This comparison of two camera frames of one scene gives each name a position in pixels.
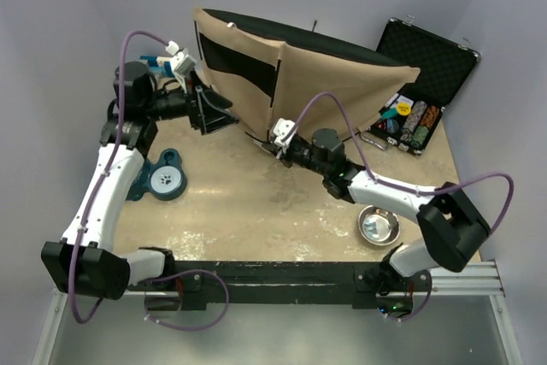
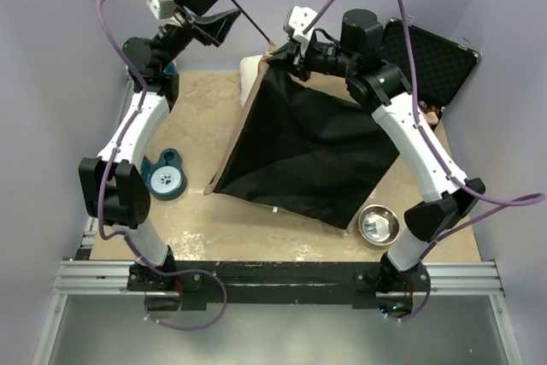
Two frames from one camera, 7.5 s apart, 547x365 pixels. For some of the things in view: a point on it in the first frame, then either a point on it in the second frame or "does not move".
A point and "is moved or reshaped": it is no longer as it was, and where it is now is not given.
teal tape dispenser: (163, 180) does not move
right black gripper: (286, 156) to (291, 55)
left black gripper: (197, 108) to (208, 30)
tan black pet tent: (261, 76) is moved or reshaped
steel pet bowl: (378, 226) does not move
